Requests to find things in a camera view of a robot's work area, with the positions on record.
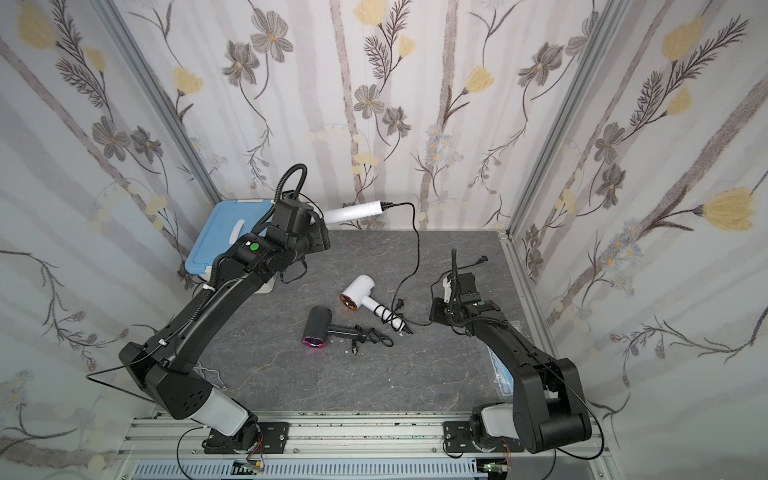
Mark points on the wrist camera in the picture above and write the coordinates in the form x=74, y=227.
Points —
x=446, y=284
x=290, y=214

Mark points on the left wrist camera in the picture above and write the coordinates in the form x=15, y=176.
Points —
x=290, y=214

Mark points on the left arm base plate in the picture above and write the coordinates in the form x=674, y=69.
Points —
x=266, y=437

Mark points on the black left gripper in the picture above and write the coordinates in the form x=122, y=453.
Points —
x=318, y=232

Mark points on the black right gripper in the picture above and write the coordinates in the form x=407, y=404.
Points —
x=444, y=309

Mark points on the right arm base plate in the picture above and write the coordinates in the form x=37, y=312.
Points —
x=470, y=436

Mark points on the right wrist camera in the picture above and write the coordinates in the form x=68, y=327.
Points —
x=446, y=284

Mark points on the white vented cable duct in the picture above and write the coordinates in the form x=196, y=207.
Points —
x=414, y=468

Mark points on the blue lid storage box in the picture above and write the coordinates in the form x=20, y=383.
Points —
x=228, y=221

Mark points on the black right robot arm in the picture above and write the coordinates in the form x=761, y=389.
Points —
x=547, y=410

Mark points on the blue face mask pack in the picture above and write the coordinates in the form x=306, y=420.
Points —
x=502, y=375

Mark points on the aluminium rail frame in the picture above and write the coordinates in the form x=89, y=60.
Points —
x=387, y=435

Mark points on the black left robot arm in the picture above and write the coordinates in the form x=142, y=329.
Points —
x=163, y=366

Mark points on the white hair dryer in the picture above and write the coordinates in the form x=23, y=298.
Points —
x=355, y=212
x=357, y=295

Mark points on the dark grey pink hair dryer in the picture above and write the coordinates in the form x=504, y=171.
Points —
x=319, y=328

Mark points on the metal wire tongs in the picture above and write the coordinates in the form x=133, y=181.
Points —
x=210, y=374

